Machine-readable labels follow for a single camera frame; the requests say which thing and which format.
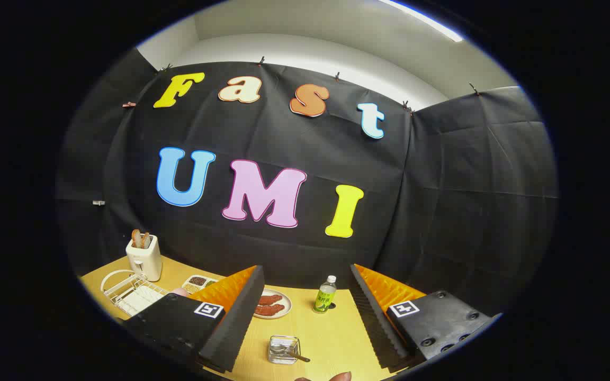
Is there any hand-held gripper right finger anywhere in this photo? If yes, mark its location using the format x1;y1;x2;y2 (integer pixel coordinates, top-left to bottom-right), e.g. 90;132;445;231
349;264;501;371

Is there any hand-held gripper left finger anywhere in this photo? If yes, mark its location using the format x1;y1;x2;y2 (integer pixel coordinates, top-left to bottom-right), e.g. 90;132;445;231
125;265;266;374

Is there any small metal wire basket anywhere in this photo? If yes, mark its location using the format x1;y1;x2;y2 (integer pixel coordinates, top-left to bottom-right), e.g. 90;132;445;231
268;335;301;365

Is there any white wire dish rack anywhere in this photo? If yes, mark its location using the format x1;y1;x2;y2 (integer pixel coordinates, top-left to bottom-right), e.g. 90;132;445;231
101;270;171;318

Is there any white plate with meat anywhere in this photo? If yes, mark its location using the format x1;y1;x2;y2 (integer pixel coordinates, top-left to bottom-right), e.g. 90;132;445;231
254;288;292;319

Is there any white sectioned tray with beans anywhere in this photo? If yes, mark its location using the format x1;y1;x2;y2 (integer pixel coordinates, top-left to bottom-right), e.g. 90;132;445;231
182;275;219;295

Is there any green label drink bottle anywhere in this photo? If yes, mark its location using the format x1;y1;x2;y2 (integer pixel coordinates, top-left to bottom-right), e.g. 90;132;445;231
313;275;337;314

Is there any white toaster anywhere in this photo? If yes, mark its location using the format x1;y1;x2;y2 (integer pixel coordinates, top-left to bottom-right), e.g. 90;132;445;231
125;234;163;282

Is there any black backdrop cloth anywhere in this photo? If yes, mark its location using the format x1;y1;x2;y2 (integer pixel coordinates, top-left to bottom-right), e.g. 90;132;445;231
56;48;559;318

